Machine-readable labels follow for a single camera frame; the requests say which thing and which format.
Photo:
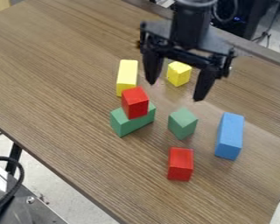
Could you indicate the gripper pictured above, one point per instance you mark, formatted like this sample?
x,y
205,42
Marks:
x,y
208,48

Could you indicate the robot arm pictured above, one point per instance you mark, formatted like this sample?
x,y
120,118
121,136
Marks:
x,y
191,17

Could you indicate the yellow cube block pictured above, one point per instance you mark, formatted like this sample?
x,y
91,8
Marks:
x,y
178,73

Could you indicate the green cube block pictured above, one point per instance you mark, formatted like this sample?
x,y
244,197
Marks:
x,y
182,123

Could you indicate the long yellow block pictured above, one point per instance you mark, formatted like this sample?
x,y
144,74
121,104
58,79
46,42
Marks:
x,y
127,76

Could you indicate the red cube block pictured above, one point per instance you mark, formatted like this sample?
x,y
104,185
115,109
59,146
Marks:
x,y
135,102

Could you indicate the long green block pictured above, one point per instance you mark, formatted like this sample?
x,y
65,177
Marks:
x,y
131,122

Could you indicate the long blue block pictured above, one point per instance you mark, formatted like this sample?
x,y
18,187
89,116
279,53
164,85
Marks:
x,y
229,136

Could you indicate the red rectangular block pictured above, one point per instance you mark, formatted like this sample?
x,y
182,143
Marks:
x,y
180,164

